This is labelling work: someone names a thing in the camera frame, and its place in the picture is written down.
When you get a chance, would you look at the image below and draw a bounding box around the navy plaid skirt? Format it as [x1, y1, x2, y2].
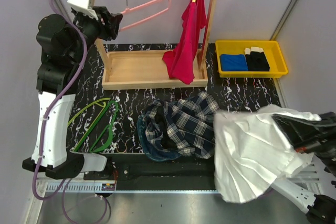
[143, 91, 219, 159]

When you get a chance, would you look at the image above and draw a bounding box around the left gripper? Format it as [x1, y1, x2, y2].
[67, 5, 122, 63]

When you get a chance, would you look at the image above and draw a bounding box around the folded blue cloth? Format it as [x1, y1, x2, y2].
[219, 54, 248, 71]

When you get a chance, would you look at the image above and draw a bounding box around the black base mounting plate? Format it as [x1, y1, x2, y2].
[83, 153, 215, 181]

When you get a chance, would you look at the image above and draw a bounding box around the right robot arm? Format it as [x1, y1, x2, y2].
[271, 112, 335, 223]

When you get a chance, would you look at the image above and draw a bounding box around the magenta pink shirt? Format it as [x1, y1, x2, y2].
[162, 0, 206, 84]

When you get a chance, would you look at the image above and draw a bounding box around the pale pink hanger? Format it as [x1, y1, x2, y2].
[118, 0, 172, 33]

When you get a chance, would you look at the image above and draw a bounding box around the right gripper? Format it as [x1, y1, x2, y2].
[271, 108, 336, 174]

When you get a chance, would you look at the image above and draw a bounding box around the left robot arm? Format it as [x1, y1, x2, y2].
[22, 6, 123, 180]

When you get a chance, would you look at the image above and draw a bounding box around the wooden clothes rack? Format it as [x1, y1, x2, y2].
[95, 0, 217, 90]

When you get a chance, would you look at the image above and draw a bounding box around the yellow plastic tray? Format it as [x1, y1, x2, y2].
[215, 40, 288, 79]

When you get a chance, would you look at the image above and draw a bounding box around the folded black cloth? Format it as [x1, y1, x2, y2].
[244, 47, 270, 72]

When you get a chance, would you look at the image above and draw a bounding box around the white pink garment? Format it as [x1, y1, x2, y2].
[214, 104, 321, 204]

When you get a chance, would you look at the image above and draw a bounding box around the dark green hanger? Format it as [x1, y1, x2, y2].
[68, 98, 119, 153]

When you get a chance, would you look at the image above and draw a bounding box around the lime green hanger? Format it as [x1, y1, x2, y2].
[68, 98, 112, 152]

